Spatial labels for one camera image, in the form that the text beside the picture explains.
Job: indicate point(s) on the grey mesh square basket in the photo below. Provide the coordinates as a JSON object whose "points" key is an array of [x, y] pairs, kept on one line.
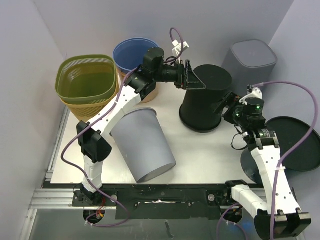
{"points": [[249, 62]]}

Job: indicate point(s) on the green mesh square basket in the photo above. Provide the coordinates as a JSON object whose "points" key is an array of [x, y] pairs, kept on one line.
{"points": [[86, 78]]}

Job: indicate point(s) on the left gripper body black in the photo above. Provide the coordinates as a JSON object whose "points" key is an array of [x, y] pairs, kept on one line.
{"points": [[180, 81]]}

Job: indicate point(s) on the dark navy round bin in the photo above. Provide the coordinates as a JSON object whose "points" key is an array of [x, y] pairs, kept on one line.
{"points": [[289, 131]]}

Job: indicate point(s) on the light grey round bin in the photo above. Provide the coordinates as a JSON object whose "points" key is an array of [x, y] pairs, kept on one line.
{"points": [[143, 145]]}

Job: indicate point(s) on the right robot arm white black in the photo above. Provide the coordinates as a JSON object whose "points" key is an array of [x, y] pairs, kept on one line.
{"points": [[280, 215]]}

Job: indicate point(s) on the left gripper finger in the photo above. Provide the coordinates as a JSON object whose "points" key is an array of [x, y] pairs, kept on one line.
{"points": [[189, 72], [194, 83]]}

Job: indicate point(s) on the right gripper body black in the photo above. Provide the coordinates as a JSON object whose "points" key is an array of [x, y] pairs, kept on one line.
{"points": [[230, 104]]}

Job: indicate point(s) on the tan mesh square basket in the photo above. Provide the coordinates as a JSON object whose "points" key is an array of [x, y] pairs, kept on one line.
{"points": [[84, 112]]}

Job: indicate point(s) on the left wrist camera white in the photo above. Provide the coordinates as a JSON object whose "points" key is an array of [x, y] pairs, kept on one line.
{"points": [[177, 47]]}

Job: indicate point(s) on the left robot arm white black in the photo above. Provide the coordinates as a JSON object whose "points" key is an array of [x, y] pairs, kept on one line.
{"points": [[137, 86]]}

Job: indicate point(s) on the black ribbed round bin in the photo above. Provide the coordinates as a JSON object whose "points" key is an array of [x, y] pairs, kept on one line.
{"points": [[197, 111]]}

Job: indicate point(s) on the blue round bin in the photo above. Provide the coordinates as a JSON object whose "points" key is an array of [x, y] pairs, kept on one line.
{"points": [[129, 53]]}

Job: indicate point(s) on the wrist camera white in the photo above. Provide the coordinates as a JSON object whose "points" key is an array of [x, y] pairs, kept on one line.
{"points": [[177, 47], [252, 92]]}

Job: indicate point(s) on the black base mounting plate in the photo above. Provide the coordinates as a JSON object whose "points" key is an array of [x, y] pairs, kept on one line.
{"points": [[160, 201]]}

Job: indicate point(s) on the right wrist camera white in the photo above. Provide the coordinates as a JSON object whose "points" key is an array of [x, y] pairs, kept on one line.
{"points": [[252, 92]]}

